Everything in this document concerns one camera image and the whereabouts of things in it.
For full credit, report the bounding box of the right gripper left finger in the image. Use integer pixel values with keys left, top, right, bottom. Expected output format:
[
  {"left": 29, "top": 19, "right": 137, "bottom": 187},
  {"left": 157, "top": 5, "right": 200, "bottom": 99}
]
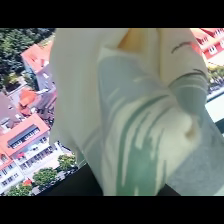
[{"left": 39, "top": 163, "right": 104, "bottom": 197}]

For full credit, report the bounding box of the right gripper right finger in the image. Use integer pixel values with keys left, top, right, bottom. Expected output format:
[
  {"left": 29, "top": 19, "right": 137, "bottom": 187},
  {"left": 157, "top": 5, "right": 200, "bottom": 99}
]
[{"left": 158, "top": 184, "right": 182, "bottom": 197}]

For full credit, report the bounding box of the white shirt with green print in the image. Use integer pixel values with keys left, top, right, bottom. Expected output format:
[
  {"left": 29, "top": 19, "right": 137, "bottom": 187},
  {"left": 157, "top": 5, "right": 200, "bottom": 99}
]
[{"left": 48, "top": 28, "right": 224, "bottom": 197}]

